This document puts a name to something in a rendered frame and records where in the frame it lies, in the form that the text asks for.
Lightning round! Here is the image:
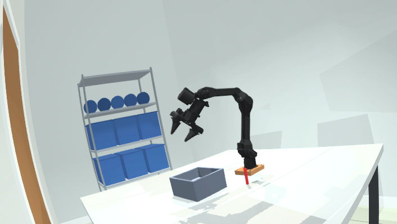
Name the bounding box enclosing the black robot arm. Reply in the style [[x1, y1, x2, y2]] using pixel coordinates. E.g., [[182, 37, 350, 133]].
[[177, 87, 258, 169]]

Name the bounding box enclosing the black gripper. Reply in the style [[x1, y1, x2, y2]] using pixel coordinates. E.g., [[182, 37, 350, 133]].
[[170, 107, 204, 142]]

